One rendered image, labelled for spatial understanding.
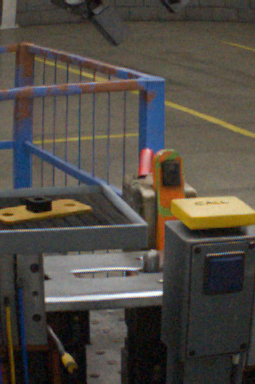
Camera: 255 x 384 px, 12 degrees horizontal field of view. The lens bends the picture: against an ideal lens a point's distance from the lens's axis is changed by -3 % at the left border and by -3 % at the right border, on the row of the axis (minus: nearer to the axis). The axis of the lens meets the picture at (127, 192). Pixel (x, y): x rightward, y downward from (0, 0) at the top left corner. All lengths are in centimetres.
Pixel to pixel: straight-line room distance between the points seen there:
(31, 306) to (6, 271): 4
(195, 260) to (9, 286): 21
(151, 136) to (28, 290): 223
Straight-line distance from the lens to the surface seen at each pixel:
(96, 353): 193
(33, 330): 113
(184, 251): 97
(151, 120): 331
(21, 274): 111
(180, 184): 148
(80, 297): 126
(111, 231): 91
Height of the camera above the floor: 140
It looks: 13 degrees down
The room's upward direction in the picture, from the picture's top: 1 degrees clockwise
